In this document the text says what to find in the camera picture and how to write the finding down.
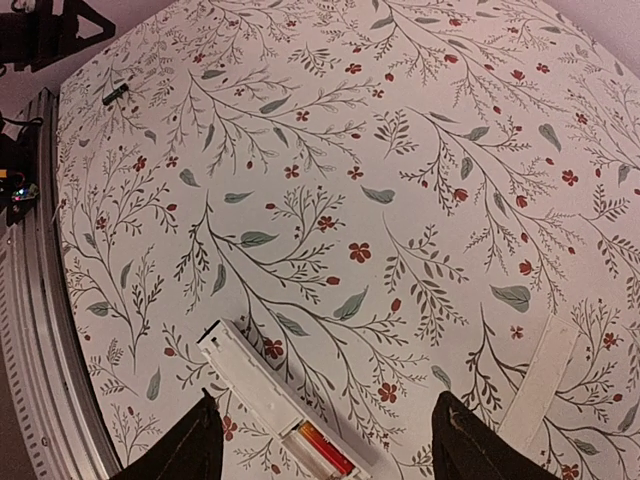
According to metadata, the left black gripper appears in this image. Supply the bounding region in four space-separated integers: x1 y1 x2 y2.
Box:
1 0 116 73

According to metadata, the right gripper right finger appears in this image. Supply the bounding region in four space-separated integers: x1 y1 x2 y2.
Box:
431 391 557 480

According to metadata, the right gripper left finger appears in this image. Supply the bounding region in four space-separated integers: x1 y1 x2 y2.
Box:
113 389 224 480

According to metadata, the white remote battery cover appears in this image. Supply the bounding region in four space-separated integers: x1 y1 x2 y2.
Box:
497 315 579 453

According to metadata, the white remote control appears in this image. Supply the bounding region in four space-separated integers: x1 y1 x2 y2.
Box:
197 319 372 479

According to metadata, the red orange battery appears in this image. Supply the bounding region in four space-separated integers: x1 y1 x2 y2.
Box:
298 421 355 475

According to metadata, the black green battery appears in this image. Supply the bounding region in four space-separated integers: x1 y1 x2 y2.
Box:
102 83 129 106

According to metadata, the floral patterned table mat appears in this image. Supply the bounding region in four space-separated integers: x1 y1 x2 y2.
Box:
57 1 639 479

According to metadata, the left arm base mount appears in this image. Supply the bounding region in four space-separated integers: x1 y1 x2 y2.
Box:
1 116 44 227

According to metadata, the front aluminium rail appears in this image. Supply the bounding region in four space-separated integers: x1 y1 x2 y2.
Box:
1 89 121 479

